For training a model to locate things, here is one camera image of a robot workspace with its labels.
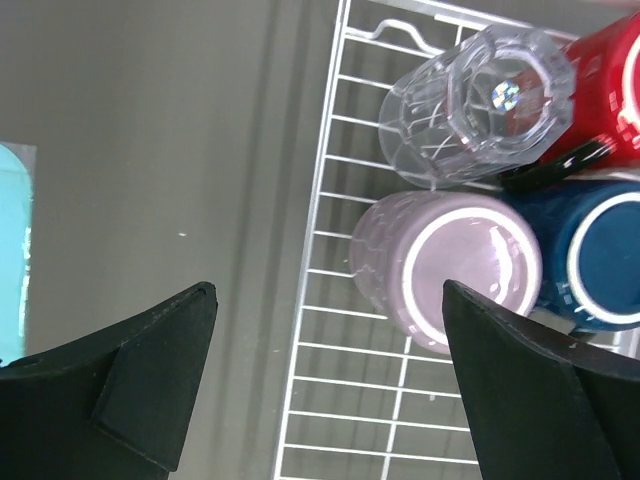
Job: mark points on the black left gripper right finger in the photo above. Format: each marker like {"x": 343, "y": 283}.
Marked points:
{"x": 539, "y": 403}

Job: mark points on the teal shirt folding board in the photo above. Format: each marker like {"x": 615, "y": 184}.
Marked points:
{"x": 17, "y": 194}

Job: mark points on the dark blue mug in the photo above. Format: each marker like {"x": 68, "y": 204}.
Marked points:
{"x": 588, "y": 234}

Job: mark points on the red ceramic mug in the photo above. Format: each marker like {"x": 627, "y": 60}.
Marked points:
{"x": 604, "y": 133}

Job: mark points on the white wire dish rack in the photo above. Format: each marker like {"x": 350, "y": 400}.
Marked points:
{"x": 363, "y": 401}

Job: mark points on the lilac ceramic mug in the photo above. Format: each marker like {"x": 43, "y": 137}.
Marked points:
{"x": 408, "y": 244}

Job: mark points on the clear glass cup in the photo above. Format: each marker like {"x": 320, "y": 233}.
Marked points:
{"x": 496, "y": 102}

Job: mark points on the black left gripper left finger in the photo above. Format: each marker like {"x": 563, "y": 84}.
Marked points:
{"x": 115, "y": 404}

